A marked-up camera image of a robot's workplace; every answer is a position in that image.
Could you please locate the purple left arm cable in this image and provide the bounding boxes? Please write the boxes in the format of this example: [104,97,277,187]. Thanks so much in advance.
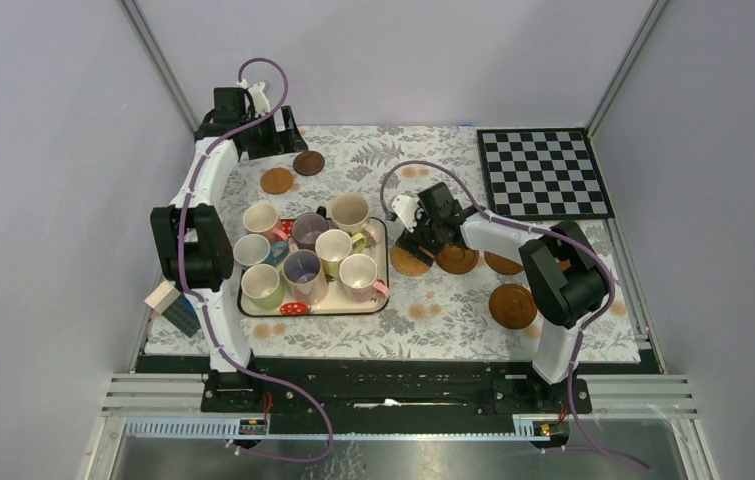
[176,57,335,465]

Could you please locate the wooden block pieces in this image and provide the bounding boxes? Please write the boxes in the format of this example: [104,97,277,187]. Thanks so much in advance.
[145,280,201,338]

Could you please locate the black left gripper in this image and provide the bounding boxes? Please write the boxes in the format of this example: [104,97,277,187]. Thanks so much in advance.
[238,105,305,159]

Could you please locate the purple cup dark handle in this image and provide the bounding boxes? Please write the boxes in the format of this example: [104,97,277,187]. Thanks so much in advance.
[290,206,330,250]

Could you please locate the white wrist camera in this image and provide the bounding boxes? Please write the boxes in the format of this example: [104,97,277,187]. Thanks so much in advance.
[237,80,271,117]
[387,195,421,233]

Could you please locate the cream tray with black rim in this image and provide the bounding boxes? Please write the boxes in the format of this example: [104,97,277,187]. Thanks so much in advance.
[234,213,390,317]

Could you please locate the large cream cup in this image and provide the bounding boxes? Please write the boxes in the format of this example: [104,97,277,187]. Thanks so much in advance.
[328,192,382,246]

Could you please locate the white cup pink front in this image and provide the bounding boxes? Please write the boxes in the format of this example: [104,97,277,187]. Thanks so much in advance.
[339,254,390,303]

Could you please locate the black white chessboard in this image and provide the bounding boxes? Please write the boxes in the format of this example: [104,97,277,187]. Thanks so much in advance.
[476,128,614,221]

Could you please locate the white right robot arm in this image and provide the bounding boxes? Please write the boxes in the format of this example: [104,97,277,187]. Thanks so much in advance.
[380,182,615,412]

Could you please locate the white cup green body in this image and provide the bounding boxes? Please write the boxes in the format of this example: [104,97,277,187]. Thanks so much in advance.
[240,264,285,310]

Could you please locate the white cup yellow handle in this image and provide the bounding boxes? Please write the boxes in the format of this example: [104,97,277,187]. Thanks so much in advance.
[315,229,368,278]

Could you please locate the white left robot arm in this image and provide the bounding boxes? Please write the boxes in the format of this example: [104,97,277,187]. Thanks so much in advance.
[150,81,308,411]

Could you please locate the light bamboo coaster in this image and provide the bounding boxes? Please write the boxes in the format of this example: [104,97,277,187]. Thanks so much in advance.
[260,167,294,195]

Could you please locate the dark walnut coaster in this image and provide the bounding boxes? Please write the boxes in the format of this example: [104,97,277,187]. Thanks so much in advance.
[292,151,326,176]

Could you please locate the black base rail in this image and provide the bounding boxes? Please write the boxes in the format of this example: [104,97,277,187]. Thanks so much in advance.
[201,357,592,435]

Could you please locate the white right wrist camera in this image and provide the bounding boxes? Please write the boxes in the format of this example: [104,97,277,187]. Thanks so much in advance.
[387,195,421,233]

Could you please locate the lilac cup centre front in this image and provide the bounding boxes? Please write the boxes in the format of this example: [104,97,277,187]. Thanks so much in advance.
[282,250,329,307]

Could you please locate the white cup blue handle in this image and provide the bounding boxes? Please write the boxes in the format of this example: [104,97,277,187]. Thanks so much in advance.
[233,234,290,270]

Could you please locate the white cup pink handle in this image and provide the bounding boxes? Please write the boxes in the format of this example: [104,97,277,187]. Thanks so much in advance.
[242,203,289,243]

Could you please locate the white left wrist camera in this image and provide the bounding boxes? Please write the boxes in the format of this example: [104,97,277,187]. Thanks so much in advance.
[237,80,271,117]

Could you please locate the woven rattan coaster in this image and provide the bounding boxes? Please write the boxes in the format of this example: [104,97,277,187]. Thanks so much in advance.
[389,246,431,277]

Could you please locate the brown ridged wooden coaster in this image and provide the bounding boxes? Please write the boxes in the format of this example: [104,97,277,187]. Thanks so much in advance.
[488,284,538,330]

